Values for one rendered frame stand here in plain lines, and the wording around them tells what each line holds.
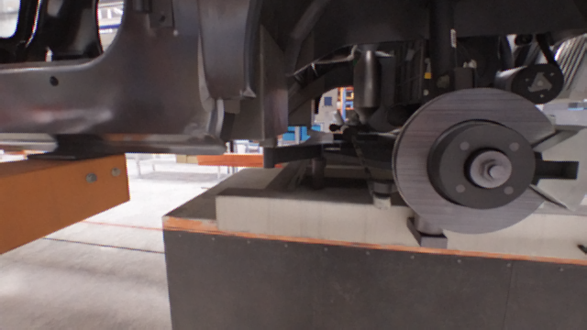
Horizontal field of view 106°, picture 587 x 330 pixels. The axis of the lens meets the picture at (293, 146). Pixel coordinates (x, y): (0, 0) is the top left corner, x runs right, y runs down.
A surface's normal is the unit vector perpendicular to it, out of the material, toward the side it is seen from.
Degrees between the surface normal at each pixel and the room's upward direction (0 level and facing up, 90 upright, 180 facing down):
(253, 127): 90
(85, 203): 90
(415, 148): 90
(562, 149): 90
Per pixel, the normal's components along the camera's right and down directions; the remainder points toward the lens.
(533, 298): -0.17, 0.13
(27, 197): 0.99, 0.02
